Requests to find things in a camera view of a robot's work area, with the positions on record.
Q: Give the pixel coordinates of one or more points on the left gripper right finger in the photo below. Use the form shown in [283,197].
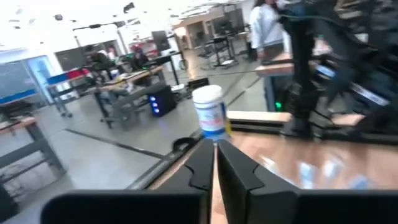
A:
[280,205]

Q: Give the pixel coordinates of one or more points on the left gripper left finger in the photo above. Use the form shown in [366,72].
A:
[174,205]

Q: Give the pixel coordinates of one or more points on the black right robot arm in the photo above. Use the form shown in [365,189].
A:
[303,68]

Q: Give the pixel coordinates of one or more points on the white blue wipes canister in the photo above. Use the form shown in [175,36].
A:
[211,112]

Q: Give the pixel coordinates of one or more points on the black computer tower blue lights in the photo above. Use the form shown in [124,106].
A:
[161,101]

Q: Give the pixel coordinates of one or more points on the person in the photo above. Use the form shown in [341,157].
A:
[99,60]
[138,57]
[265,28]

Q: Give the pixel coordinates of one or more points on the wooden top grey workbench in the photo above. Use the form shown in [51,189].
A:
[28,146]

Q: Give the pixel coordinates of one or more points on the black background monitor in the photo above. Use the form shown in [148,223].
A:
[160,40]

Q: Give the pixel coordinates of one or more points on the blue and red bins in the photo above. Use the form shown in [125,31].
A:
[66,75]

